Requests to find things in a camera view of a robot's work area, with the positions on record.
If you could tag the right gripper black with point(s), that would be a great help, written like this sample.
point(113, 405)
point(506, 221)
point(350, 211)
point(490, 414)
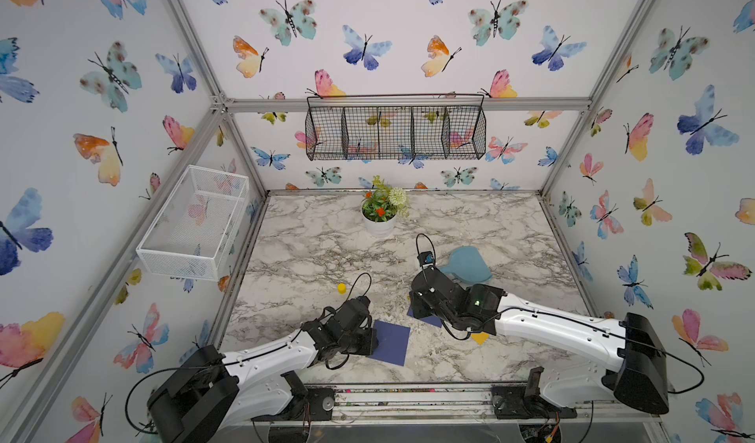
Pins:
point(421, 313)

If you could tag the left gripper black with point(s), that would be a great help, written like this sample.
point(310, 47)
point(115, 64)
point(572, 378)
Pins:
point(371, 342)

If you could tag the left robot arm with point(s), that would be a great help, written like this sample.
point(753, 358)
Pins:
point(213, 390)

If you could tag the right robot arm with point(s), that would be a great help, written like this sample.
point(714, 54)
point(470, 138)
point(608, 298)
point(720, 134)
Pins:
point(619, 360)

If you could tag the potted flower plant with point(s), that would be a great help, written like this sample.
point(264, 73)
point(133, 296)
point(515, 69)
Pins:
point(382, 206)

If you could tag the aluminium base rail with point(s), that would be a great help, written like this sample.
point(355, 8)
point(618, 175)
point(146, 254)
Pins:
point(438, 404)

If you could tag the white mesh wall basket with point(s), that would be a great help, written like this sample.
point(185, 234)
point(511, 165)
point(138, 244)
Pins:
point(193, 231)

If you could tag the black wire wall basket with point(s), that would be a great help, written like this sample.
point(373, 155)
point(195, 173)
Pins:
point(400, 127)

